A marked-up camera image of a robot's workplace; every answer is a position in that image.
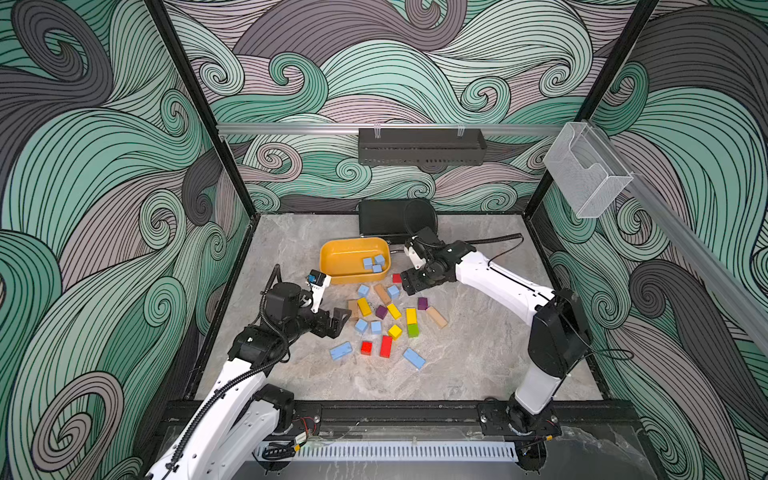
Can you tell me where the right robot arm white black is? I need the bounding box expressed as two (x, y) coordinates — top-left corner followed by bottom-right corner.
(400, 199), (592, 437)

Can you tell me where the natural wood block right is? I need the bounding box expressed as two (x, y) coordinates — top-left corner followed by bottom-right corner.
(426, 307), (448, 329)

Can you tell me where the yellow long block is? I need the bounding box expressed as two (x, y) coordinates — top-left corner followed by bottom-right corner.
(357, 298), (372, 317)
(406, 308), (418, 325)

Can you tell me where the white slotted cable duct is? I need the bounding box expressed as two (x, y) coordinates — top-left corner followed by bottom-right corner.
(257, 440), (520, 464)

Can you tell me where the black ribbed case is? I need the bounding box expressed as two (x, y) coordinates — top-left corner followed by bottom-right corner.
(358, 198), (438, 244)

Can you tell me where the clear acrylic wall holder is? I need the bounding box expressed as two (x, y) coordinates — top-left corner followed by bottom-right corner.
(544, 121), (633, 219)

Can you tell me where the red long block bottom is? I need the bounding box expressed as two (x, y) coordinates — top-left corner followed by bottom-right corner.
(379, 335), (393, 359)

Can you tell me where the natural wood block upper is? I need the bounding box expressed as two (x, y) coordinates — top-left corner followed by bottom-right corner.
(374, 284), (391, 304)

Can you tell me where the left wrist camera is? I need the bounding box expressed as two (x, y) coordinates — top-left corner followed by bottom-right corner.
(307, 270), (332, 313)

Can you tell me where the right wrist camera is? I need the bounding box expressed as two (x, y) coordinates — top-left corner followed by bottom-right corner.
(404, 238), (427, 270)

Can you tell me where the black wall shelf tray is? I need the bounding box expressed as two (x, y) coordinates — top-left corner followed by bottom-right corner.
(357, 129), (488, 168)

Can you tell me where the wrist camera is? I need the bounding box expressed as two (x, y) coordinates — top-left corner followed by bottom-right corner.
(307, 270), (332, 313)
(404, 238), (427, 270)

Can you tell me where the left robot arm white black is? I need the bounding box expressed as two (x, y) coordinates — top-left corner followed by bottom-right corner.
(146, 267), (351, 479)

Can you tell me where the yellow block centre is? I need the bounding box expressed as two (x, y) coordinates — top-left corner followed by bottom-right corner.
(387, 304), (402, 320)

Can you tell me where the natural wood block left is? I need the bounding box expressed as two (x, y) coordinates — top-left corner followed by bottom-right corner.
(347, 300), (360, 320)

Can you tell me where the yellow plastic bin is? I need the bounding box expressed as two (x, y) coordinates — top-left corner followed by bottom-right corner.
(319, 237), (391, 285)

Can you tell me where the aluminium rail back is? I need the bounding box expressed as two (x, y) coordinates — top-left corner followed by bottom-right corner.
(216, 122), (563, 137)

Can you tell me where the natural wood block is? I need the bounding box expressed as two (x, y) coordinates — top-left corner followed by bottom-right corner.
(374, 284), (391, 304)
(347, 300), (360, 320)
(426, 307), (448, 329)

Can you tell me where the aluminium rail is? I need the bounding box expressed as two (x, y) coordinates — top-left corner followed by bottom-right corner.
(586, 121), (767, 352)
(216, 122), (563, 137)

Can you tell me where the aluminium rail right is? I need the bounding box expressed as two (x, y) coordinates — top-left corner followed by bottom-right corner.
(586, 121), (767, 352)

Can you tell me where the yellow long block right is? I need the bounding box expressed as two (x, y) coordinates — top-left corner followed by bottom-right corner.
(406, 308), (418, 325)

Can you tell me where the yellow long block left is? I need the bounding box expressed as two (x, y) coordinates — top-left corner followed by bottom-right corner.
(357, 298), (372, 317)

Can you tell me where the yellow cube lower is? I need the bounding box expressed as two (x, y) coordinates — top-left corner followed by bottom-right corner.
(388, 325), (402, 340)

